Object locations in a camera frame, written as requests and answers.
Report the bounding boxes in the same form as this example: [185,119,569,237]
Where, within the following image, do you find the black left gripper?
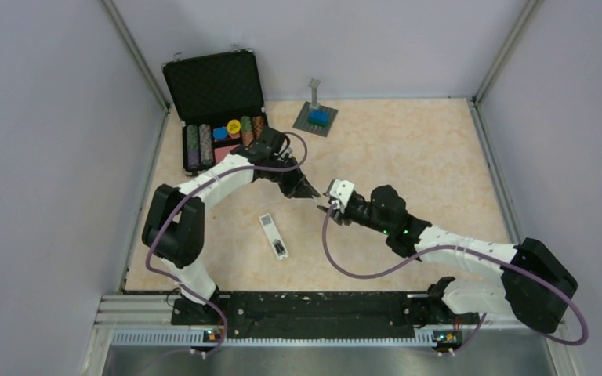
[263,156,320,200]

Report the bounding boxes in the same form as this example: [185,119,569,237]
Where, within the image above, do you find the white remote battery cover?
[314,196,331,207]

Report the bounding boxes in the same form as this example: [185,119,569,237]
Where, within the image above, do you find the white remote control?
[259,214,289,261]

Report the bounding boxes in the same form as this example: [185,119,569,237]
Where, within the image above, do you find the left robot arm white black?
[142,127,320,324]

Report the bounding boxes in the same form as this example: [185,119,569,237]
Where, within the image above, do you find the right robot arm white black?
[323,179,578,334]

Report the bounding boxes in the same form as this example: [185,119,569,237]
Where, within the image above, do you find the grey lego baseplate with bricks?
[292,78,339,137]

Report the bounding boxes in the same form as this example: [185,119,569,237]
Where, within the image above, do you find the yellow poker chip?
[226,119,241,135]

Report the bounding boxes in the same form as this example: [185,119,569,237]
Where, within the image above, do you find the blue poker chip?
[212,127,230,142]

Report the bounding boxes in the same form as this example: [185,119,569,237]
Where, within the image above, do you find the black poker chip case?
[161,49,269,175]

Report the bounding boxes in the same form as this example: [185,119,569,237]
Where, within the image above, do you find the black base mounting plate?
[197,290,479,341]

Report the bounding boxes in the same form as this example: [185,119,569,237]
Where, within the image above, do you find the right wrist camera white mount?
[326,179,355,213]

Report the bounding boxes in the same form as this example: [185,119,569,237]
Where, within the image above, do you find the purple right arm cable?
[321,207,590,356]

